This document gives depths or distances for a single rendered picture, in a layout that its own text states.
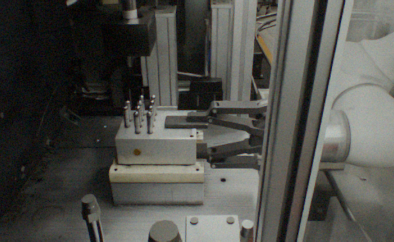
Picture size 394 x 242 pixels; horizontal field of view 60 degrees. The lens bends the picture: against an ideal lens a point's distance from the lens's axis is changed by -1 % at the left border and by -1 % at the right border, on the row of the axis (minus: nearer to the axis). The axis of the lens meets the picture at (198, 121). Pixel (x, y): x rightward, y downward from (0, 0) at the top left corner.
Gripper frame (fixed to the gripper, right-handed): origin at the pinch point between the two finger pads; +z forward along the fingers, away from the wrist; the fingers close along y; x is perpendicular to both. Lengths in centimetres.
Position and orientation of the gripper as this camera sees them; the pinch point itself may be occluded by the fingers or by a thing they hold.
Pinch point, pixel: (184, 136)
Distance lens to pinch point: 58.0
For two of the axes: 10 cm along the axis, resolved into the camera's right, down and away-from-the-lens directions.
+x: -0.1, 5.0, -8.7
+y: 0.0, -8.7, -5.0
